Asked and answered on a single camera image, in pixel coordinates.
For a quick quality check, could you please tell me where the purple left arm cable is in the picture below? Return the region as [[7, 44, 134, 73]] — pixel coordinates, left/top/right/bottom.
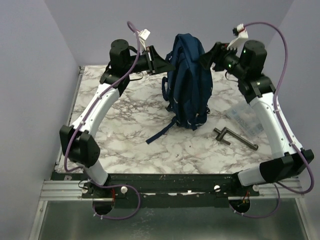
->
[[63, 20, 152, 221]]

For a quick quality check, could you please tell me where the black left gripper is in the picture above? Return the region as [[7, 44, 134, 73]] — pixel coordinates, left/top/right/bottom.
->
[[123, 44, 176, 76]]

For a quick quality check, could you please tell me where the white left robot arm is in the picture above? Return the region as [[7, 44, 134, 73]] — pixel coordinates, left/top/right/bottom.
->
[[59, 39, 175, 198]]

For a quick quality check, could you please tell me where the steel clamp handle tool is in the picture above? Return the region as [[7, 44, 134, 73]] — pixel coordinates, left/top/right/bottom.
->
[[213, 127, 259, 151]]

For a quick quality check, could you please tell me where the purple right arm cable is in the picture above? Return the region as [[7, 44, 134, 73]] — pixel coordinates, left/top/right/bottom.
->
[[232, 21, 316, 219]]

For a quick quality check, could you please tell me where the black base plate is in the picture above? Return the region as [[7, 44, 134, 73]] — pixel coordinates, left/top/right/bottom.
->
[[49, 171, 293, 209]]

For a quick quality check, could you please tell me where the aluminium rail frame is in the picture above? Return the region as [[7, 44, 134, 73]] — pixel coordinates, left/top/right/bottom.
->
[[31, 72, 317, 240]]

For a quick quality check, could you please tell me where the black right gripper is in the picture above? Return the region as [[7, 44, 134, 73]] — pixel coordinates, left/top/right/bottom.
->
[[195, 41, 247, 80]]

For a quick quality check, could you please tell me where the navy blue student backpack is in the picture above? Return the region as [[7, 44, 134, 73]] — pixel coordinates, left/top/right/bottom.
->
[[146, 33, 213, 144]]

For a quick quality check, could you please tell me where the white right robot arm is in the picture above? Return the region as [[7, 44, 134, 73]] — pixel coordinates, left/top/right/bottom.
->
[[199, 40, 314, 196]]

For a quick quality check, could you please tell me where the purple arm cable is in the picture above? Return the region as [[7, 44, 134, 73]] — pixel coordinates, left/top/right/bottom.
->
[[63, 20, 152, 221], [232, 21, 316, 219]]

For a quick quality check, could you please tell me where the clear plastic organizer box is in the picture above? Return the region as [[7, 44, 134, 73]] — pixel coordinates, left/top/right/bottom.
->
[[225, 100, 264, 138]]

